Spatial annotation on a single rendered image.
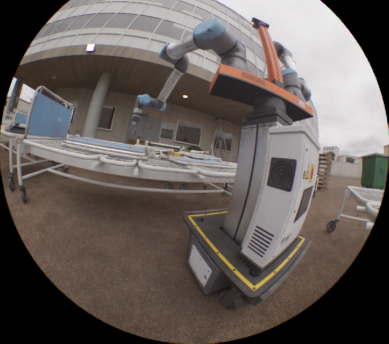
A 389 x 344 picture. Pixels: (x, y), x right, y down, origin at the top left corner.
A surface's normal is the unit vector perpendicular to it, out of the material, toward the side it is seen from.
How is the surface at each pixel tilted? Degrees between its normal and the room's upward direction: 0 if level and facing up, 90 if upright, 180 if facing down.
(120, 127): 90
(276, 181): 90
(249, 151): 90
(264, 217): 90
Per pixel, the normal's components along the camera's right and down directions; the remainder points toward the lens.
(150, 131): 0.42, 0.04
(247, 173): -0.91, -0.15
